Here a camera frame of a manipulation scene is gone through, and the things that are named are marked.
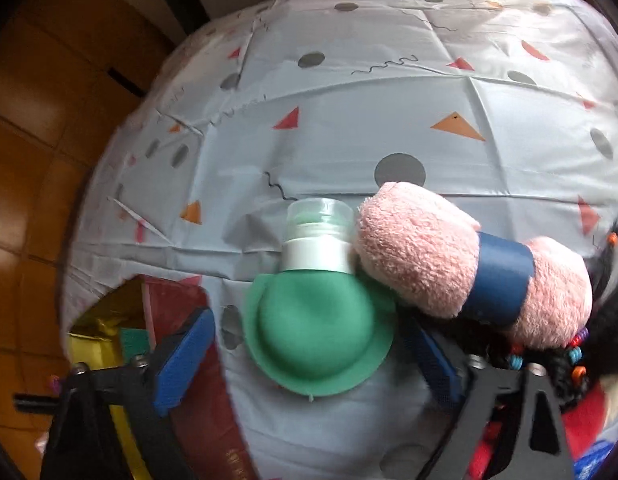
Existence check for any black beaded braided hair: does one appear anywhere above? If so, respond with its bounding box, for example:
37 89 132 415
489 215 618 411

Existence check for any pink towel roll blue band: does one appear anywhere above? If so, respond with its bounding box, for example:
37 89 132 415
354 181 594 351

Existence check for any grey patterned tablecloth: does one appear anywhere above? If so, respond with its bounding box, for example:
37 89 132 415
59 0 618 480

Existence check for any green textured pad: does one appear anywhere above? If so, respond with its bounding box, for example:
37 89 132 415
120 327 150 362

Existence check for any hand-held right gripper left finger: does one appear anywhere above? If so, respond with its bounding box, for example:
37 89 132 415
14 305 217 480

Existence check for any dark red box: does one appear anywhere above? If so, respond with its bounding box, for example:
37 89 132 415
66 275 260 480

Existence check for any green squeeze bottle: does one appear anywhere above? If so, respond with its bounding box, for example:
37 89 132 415
241 198 397 401

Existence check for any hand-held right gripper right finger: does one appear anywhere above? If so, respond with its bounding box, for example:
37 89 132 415
404 320 574 480

